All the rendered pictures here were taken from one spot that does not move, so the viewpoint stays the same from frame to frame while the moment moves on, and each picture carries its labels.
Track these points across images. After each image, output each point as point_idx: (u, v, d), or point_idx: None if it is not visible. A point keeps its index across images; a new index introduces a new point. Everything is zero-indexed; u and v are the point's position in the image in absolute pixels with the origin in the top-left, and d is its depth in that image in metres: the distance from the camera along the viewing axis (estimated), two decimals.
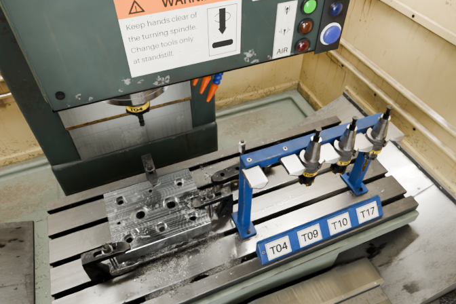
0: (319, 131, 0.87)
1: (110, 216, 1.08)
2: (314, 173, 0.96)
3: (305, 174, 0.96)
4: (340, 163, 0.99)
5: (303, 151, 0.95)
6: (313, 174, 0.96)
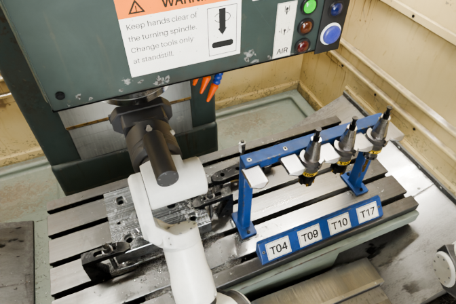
0: (319, 131, 0.87)
1: (110, 216, 1.08)
2: (314, 173, 0.96)
3: (305, 174, 0.96)
4: (340, 163, 0.99)
5: (303, 151, 0.95)
6: (313, 174, 0.96)
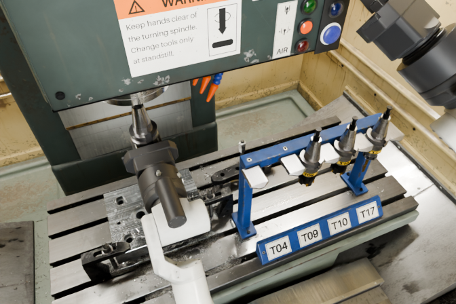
0: (319, 131, 0.87)
1: (110, 216, 1.08)
2: (314, 173, 0.96)
3: (305, 174, 0.96)
4: (340, 163, 0.99)
5: (303, 151, 0.95)
6: (313, 174, 0.96)
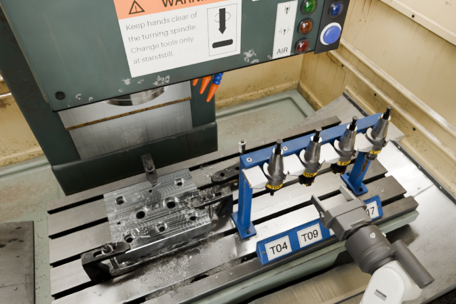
0: (319, 131, 0.87)
1: (110, 216, 1.08)
2: (314, 173, 0.96)
3: (305, 174, 0.96)
4: (340, 163, 0.99)
5: (303, 151, 0.95)
6: (313, 174, 0.96)
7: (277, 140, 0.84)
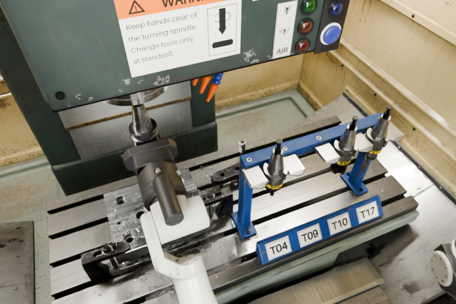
0: None
1: (110, 216, 1.08)
2: None
3: None
4: (340, 163, 0.99)
5: None
6: None
7: (277, 140, 0.84)
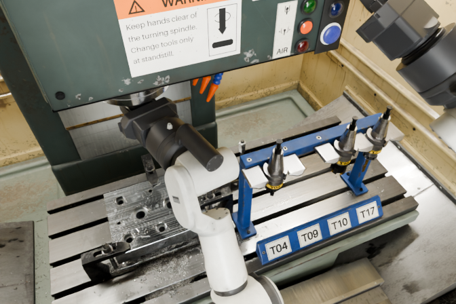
0: None
1: (110, 216, 1.08)
2: None
3: None
4: (340, 163, 0.99)
5: None
6: None
7: (277, 140, 0.84)
